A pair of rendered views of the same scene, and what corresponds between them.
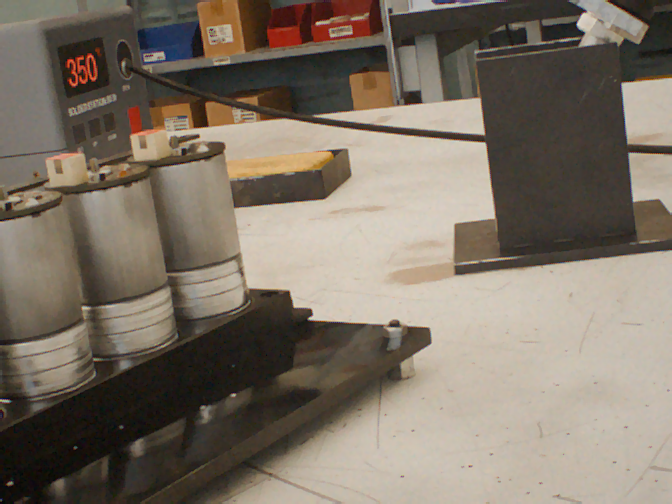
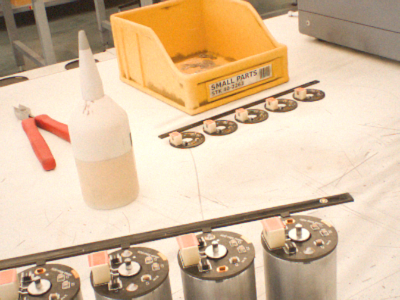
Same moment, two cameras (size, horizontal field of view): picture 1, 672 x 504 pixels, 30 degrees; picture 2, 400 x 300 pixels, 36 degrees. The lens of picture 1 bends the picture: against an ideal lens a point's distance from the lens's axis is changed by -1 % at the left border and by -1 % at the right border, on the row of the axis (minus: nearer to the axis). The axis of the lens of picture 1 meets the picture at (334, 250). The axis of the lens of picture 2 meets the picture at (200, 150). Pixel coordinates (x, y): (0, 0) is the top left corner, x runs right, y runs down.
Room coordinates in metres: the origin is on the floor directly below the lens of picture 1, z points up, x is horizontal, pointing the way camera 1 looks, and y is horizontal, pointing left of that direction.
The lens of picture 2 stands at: (0.18, -0.06, 0.93)
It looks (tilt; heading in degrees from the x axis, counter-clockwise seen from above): 26 degrees down; 44
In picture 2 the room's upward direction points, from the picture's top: 6 degrees counter-clockwise
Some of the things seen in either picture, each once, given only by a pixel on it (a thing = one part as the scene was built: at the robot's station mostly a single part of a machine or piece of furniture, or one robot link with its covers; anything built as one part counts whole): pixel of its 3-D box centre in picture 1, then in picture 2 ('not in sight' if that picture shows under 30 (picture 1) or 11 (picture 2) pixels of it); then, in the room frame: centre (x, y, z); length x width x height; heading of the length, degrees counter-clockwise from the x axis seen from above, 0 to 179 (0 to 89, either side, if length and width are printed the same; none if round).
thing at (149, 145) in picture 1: (152, 144); (275, 231); (0.31, 0.04, 0.82); 0.01 x 0.01 x 0.01; 53
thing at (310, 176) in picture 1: (261, 178); not in sight; (0.59, 0.03, 0.76); 0.07 x 0.05 x 0.02; 74
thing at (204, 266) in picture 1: (192, 245); (300, 294); (0.32, 0.04, 0.79); 0.02 x 0.02 x 0.05
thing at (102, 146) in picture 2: not in sight; (97, 118); (0.37, 0.20, 0.80); 0.03 x 0.03 x 0.10
